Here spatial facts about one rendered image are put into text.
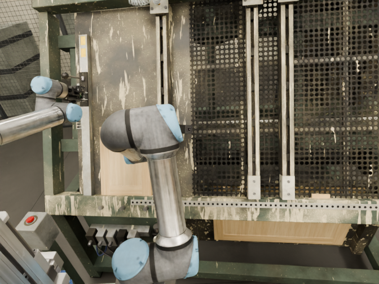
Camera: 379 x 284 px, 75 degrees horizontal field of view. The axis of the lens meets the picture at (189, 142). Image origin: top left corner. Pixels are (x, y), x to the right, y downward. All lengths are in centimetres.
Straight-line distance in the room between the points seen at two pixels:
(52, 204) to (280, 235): 153
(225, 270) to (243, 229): 31
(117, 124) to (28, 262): 36
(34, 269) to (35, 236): 94
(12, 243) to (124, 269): 33
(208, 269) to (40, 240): 111
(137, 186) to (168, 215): 77
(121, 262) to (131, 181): 76
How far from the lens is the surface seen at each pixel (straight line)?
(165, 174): 71
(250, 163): 134
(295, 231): 197
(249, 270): 200
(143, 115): 69
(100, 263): 220
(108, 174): 156
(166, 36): 147
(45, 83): 120
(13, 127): 99
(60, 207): 172
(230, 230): 193
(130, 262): 81
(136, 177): 150
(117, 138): 70
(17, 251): 62
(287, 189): 139
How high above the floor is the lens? 194
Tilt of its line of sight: 35 degrees down
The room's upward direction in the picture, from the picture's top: 7 degrees counter-clockwise
